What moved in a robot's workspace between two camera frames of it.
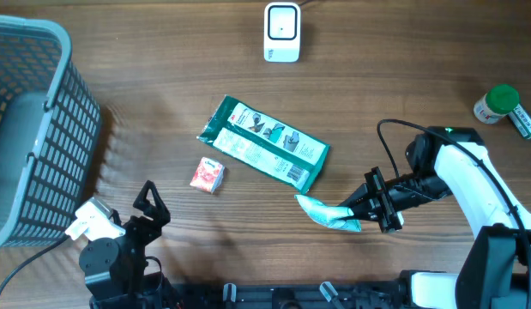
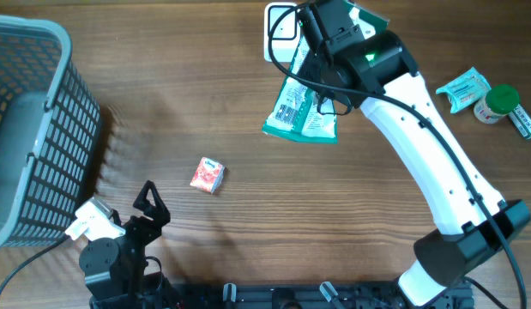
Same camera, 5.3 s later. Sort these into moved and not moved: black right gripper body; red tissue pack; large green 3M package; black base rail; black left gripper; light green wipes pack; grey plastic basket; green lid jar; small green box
Moved: large green 3M package; black right gripper body; light green wipes pack
Not moved: red tissue pack; black left gripper; green lid jar; grey plastic basket; small green box; black base rail
